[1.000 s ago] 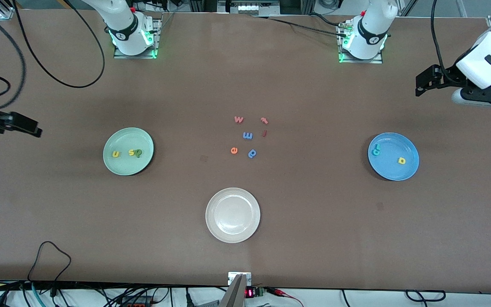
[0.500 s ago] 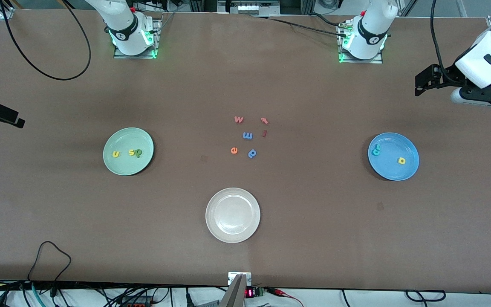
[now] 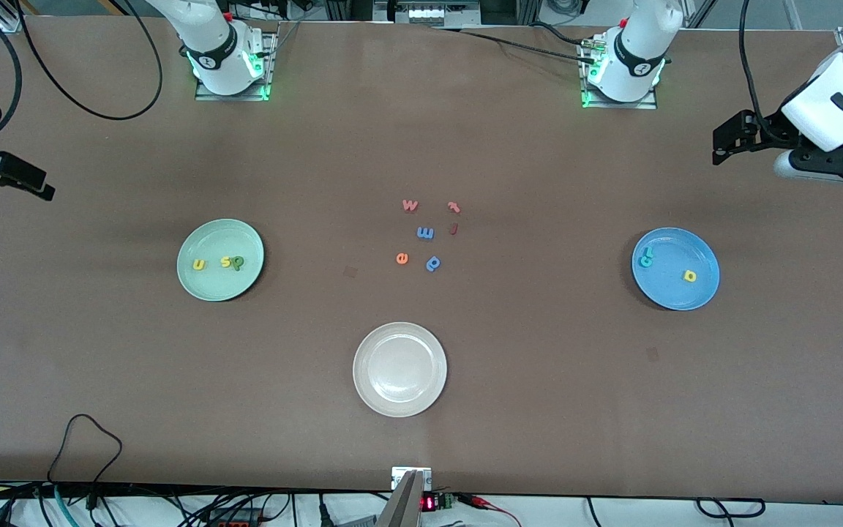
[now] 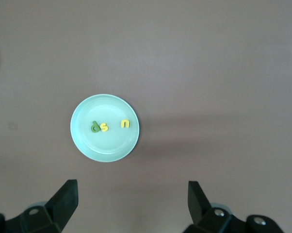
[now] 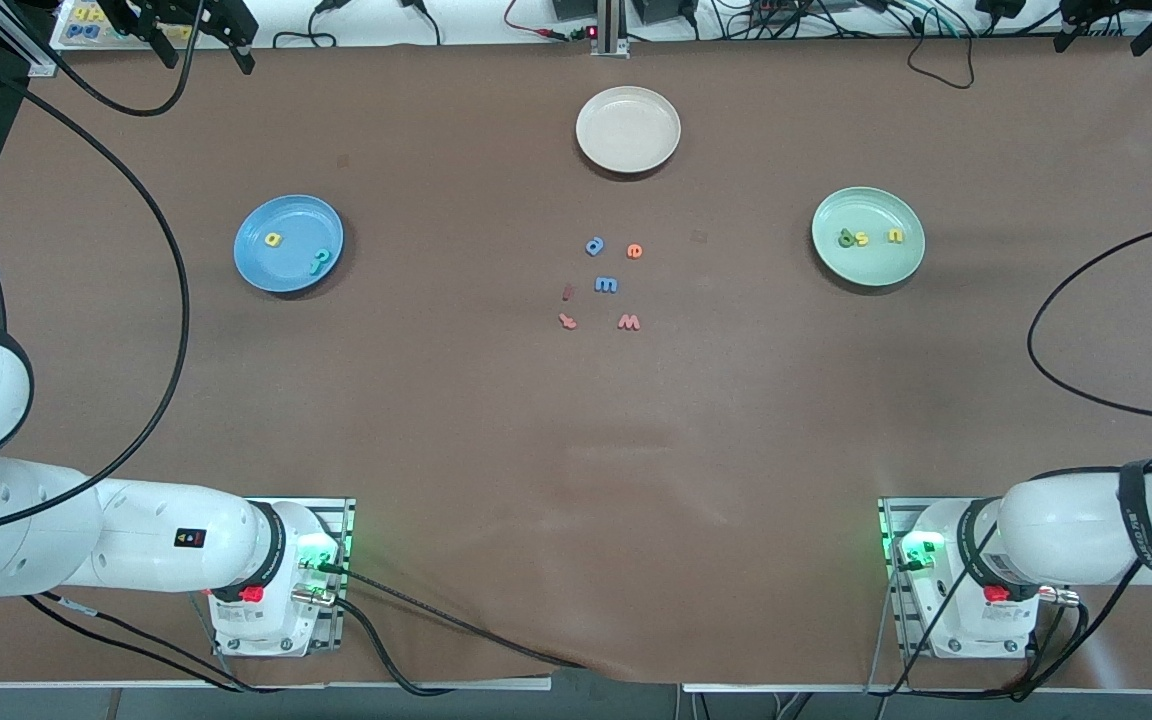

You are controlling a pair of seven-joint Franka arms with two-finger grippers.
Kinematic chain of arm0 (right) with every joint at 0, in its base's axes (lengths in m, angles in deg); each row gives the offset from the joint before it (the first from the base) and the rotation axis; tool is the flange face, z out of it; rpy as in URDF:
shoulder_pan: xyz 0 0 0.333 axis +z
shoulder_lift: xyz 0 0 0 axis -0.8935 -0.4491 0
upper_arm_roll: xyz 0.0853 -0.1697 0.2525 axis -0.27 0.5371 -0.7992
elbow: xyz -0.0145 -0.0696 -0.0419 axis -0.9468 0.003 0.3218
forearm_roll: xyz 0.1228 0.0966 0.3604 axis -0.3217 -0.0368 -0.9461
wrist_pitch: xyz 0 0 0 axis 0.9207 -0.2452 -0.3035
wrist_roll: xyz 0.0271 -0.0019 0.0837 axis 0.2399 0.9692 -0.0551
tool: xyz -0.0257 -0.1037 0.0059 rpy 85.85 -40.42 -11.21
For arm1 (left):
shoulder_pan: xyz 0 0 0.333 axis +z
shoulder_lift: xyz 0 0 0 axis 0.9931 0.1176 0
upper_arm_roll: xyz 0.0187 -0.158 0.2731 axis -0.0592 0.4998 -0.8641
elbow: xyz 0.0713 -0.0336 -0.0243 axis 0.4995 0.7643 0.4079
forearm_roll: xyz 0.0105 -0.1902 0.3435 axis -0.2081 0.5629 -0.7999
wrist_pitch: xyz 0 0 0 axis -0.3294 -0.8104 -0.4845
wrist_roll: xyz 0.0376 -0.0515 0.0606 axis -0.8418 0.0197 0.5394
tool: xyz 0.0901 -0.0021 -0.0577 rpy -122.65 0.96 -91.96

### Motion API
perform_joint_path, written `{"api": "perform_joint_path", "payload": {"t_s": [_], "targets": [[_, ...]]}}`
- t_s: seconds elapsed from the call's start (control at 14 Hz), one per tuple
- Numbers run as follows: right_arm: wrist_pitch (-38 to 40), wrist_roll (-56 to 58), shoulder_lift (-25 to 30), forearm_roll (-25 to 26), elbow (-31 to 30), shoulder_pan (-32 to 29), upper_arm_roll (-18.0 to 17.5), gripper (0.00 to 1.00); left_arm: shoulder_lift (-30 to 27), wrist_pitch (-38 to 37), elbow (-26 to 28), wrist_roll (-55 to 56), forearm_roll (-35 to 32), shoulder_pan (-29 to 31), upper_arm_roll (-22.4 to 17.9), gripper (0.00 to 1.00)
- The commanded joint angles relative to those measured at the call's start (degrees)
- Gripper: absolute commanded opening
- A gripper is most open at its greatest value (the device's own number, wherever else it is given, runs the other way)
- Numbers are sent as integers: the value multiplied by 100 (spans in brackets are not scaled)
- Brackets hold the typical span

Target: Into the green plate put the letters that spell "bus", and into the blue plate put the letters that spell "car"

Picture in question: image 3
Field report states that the beige plastic plate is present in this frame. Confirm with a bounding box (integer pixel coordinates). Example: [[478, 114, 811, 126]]
[[353, 322, 448, 418]]

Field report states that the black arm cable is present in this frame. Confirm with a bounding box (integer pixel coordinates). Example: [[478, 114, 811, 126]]
[[738, 0, 788, 143], [0, 0, 164, 143]]

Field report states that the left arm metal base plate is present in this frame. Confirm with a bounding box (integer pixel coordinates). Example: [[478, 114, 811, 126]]
[[579, 37, 658, 111]]

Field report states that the grey metal camera pole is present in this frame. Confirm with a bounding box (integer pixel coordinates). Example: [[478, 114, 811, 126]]
[[376, 470, 424, 527]]

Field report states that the pale green plastic plate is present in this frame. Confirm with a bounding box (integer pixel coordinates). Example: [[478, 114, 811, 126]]
[[176, 218, 266, 302]]

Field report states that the black looped cable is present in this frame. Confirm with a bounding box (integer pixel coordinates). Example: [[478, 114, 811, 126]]
[[47, 414, 124, 506]]

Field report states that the black coiled cable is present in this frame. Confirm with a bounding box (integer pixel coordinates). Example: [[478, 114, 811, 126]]
[[696, 498, 766, 519]]

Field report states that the blue plastic plate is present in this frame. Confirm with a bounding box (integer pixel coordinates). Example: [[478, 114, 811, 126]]
[[632, 227, 721, 312]]

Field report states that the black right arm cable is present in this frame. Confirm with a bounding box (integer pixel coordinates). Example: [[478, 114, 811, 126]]
[[0, 0, 164, 143]]

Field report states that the red clip wire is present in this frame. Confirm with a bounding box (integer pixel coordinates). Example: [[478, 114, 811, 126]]
[[458, 494, 525, 527]]

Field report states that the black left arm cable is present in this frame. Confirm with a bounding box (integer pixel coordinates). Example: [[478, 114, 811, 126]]
[[738, 0, 788, 143]]

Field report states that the long black table cable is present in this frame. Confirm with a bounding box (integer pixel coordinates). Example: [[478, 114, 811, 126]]
[[429, 26, 598, 65]]

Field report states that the silver equipment box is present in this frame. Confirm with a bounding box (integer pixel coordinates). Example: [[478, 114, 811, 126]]
[[392, 0, 481, 26]]

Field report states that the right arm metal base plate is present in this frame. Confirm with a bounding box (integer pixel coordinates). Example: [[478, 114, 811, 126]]
[[195, 29, 277, 102]]

